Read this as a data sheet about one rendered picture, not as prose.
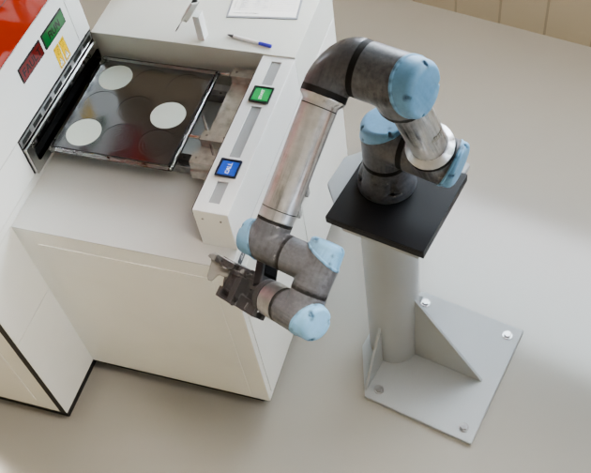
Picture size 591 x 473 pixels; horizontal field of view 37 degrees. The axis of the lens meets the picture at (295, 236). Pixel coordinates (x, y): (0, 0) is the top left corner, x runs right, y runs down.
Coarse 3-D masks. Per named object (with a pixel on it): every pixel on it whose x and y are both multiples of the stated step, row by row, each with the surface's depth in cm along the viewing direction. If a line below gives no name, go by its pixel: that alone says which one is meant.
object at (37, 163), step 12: (96, 48) 258; (84, 60) 253; (96, 60) 262; (72, 72) 249; (96, 72) 260; (72, 84) 249; (84, 84) 256; (60, 96) 244; (72, 108) 251; (48, 120) 240; (60, 120) 248; (36, 132) 237; (60, 132) 247; (36, 144) 237; (48, 144) 244; (36, 156) 238; (48, 156) 243; (36, 168) 239
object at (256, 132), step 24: (264, 72) 238; (288, 72) 237; (288, 96) 240; (240, 120) 228; (264, 120) 227; (288, 120) 243; (240, 144) 224; (264, 144) 227; (216, 168) 219; (240, 168) 218; (264, 168) 230; (216, 192) 215; (240, 192) 216; (216, 216) 211; (240, 216) 219; (216, 240) 220
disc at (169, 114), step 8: (160, 104) 244; (168, 104) 243; (176, 104) 243; (152, 112) 242; (160, 112) 242; (168, 112) 242; (176, 112) 241; (184, 112) 241; (152, 120) 240; (160, 120) 240; (168, 120) 240; (176, 120) 239; (160, 128) 238; (168, 128) 238
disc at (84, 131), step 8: (80, 120) 244; (88, 120) 243; (96, 120) 243; (72, 128) 242; (80, 128) 242; (88, 128) 242; (96, 128) 241; (72, 136) 240; (80, 136) 240; (88, 136) 240; (96, 136) 239; (72, 144) 239; (80, 144) 238
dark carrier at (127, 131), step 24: (144, 72) 252; (168, 72) 251; (192, 72) 250; (96, 96) 249; (120, 96) 248; (144, 96) 246; (168, 96) 245; (192, 96) 244; (72, 120) 244; (120, 120) 242; (144, 120) 241; (96, 144) 238; (120, 144) 237; (144, 144) 236; (168, 144) 235
